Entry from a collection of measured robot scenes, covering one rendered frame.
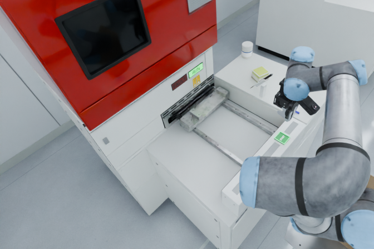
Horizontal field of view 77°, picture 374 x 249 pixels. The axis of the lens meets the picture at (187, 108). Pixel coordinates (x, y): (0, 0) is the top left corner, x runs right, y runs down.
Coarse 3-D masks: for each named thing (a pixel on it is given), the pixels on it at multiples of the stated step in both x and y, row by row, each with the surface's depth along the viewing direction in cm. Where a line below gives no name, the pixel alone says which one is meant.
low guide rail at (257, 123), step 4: (224, 104) 150; (228, 104) 149; (228, 108) 150; (232, 108) 147; (236, 108) 146; (236, 112) 146; (240, 112) 144; (240, 116) 145; (244, 116) 142; (248, 116) 141; (248, 120) 141; (252, 120) 139; (256, 120) 138; (256, 124) 138; (260, 124) 136; (264, 124) 136; (260, 128) 137; (264, 128) 135; (268, 128) 133; (268, 132) 134; (272, 132) 132
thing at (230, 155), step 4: (196, 128) 140; (196, 132) 139; (200, 132) 138; (200, 136) 138; (204, 136) 135; (208, 136) 135; (208, 140) 134; (212, 140) 133; (212, 144) 133; (216, 144) 131; (216, 148) 132; (220, 148) 129; (224, 148) 128; (224, 152) 127; (228, 152) 126; (228, 156) 127; (232, 156) 125; (236, 156) 124; (232, 160) 126; (236, 160) 123; (240, 160) 122; (240, 164) 122
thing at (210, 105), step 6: (216, 96) 151; (222, 96) 151; (228, 96) 151; (204, 102) 149; (210, 102) 148; (216, 102) 148; (222, 102) 149; (198, 108) 146; (204, 108) 146; (210, 108) 145; (204, 114) 142; (192, 120) 141; (198, 120) 140
